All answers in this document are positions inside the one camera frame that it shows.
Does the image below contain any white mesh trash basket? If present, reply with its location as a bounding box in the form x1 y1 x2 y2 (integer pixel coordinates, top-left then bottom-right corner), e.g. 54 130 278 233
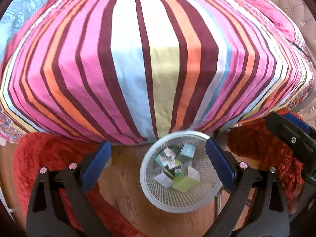
140 130 222 213

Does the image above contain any pink pillow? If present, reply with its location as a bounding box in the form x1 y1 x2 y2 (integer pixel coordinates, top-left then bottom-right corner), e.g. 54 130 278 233
245 0 302 43

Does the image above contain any white small paper box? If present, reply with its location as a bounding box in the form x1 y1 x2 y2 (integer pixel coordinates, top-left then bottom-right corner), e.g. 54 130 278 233
153 172 173 188

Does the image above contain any teal small box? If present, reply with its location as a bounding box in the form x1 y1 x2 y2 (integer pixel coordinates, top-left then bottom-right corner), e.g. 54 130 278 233
178 143 196 160

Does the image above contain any blue patterned quilt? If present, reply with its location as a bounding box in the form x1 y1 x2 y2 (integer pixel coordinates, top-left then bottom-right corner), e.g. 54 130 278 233
1 0 48 59

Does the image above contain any green white box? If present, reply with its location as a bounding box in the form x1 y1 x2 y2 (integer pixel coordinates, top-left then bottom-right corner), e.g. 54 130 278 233
154 152 175 168

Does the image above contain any lime green DHC box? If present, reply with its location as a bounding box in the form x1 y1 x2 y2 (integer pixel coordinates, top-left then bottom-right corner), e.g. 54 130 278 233
172 172 200 193

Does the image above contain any striped colourful bed sheet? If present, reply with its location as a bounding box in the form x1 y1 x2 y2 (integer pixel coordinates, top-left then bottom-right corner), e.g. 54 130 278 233
1 0 315 144

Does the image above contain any white cardboard box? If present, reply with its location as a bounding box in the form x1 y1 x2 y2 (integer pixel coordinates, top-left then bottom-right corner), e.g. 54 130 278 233
186 166 200 182

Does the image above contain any tufted beige headboard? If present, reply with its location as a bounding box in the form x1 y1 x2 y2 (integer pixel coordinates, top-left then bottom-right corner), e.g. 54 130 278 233
271 0 315 54

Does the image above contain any red shaggy rug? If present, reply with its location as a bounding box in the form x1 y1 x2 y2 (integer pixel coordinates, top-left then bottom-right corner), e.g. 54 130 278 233
13 119 304 236

